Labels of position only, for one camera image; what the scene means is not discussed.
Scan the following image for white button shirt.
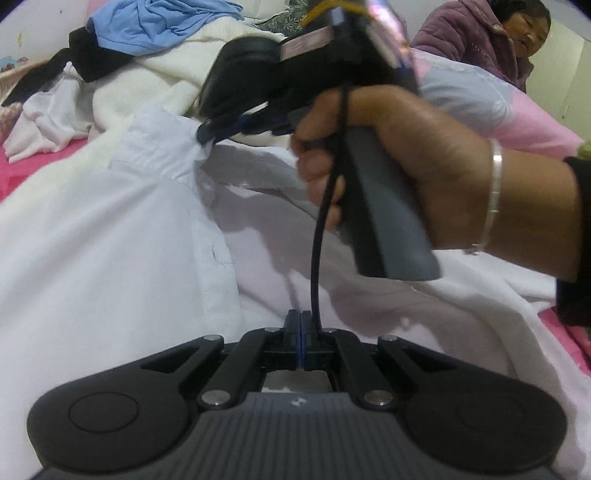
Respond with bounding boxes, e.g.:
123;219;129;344
1;105;590;479

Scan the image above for person's right forearm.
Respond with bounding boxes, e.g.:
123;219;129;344
485;149;582;281

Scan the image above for person's right hand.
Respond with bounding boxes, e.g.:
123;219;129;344
291;86;491;249

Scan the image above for dark patterned cloth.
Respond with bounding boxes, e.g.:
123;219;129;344
256;0;308;37

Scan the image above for cream knit sweater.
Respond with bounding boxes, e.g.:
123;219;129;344
0;18;297;204

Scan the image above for blue garment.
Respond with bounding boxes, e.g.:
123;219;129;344
86;0;243;57

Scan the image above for black garment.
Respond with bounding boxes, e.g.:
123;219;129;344
2;27;133;107

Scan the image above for pale pink small garment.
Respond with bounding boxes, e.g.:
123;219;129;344
2;62;94;163

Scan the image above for bystander in purple jacket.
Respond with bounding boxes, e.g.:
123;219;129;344
411;0;552;92

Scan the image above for pink patterned bed sheet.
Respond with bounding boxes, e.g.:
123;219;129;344
1;140;590;375

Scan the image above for pink and grey quilt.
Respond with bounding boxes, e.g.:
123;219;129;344
413;49;583;160

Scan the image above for black cable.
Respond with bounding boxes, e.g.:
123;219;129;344
309;87;352;331

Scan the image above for silver bracelet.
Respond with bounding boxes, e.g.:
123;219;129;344
465;138;505;256

